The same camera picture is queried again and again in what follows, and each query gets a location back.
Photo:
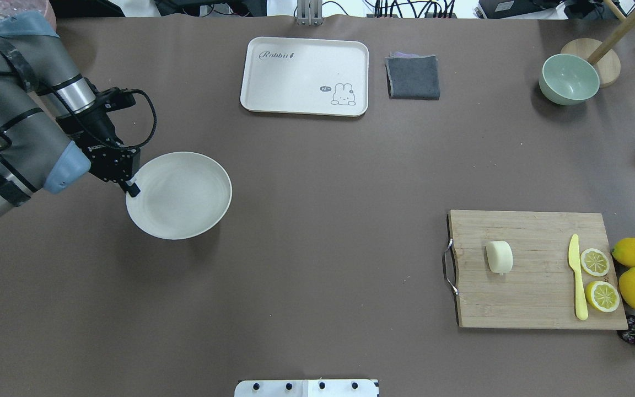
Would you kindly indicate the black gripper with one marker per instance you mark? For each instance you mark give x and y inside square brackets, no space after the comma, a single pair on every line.
[92,131]

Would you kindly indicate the cream round plate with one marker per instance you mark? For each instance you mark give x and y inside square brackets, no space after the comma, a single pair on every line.
[181,195]

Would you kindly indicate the white steamed bun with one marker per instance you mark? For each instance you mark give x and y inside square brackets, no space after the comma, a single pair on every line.
[499,256]

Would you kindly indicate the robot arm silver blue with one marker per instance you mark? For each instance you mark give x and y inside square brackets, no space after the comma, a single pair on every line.
[54,123]

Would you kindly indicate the cream rabbit tray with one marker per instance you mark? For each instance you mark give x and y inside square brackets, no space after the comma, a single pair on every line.
[305,76]

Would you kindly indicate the grey folded cloth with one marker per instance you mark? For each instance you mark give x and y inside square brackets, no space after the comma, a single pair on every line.
[413,77]

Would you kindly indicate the bamboo cutting board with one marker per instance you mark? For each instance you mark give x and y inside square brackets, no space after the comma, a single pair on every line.
[538,293]

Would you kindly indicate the mint green bowl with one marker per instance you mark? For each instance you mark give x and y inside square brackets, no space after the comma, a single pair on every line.
[567,79]

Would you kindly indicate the yellow plastic knife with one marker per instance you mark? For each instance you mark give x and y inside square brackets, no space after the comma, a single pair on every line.
[573,260]

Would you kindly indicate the lemon half near knife tip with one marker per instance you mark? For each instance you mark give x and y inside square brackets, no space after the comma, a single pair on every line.
[595,262]

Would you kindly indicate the wooden cup tree stand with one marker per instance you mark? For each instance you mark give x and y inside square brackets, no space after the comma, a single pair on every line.
[601,55]

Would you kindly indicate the white camera pillar with base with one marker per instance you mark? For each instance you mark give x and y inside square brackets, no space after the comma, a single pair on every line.
[308,387]

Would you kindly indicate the aluminium frame post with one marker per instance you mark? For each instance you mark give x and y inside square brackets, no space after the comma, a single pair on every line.
[309,13]

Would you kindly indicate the lemon half near knife handle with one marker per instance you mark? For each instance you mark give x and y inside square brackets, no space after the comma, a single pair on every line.
[602,296]

